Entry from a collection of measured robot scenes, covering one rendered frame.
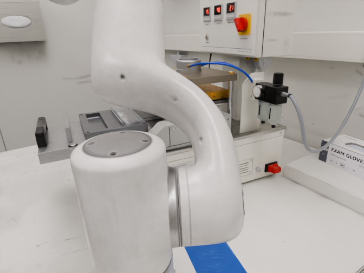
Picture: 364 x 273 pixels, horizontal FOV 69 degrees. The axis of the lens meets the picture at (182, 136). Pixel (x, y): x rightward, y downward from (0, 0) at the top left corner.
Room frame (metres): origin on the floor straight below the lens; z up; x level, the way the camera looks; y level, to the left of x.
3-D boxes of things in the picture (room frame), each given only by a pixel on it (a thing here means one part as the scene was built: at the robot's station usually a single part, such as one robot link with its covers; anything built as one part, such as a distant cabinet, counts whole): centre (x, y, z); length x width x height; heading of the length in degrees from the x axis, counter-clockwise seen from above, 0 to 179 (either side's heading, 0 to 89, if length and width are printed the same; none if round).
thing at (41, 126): (0.67, 0.38, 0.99); 0.15 x 0.02 x 0.04; 24
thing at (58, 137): (0.73, 0.25, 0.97); 0.30 x 0.22 x 0.08; 114
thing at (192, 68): (0.84, -0.07, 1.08); 0.31 x 0.24 x 0.13; 24
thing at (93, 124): (0.74, 0.21, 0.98); 0.20 x 0.17 x 0.03; 24
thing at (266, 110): (0.70, -0.24, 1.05); 0.15 x 0.05 x 0.15; 24
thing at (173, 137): (0.69, -0.02, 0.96); 0.26 x 0.05 x 0.07; 114
